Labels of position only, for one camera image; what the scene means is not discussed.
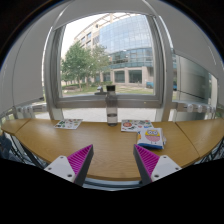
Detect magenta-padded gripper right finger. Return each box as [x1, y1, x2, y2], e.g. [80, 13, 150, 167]
[133, 143, 183, 186]

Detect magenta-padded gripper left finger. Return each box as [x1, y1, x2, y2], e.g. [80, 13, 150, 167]
[44, 143, 95, 187]

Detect small sticker sheet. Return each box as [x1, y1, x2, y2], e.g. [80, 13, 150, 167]
[53, 118, 84, 130]

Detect large sticker sheet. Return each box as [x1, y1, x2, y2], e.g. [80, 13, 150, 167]
[120, 119, 154, 133]

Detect dark blue chairs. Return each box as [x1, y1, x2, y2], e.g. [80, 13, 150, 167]
[0, 132, 15, 162]

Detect clear bottle with dark cap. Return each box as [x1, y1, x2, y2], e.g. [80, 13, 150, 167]
[105, 84, 119, 127]

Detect green tree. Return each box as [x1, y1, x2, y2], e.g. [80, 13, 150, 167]
[60, 41, 111, 89]

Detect glass fronted building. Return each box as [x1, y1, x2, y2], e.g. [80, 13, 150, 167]
[73, 13, 156, 88]

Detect white wall socket rail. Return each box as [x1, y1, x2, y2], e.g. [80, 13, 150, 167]
[13, 103, 48, 117]
[176, 101, 217, 115]

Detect grey window frame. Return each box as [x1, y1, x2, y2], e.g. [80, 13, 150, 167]
[43, 9, 176, 123]

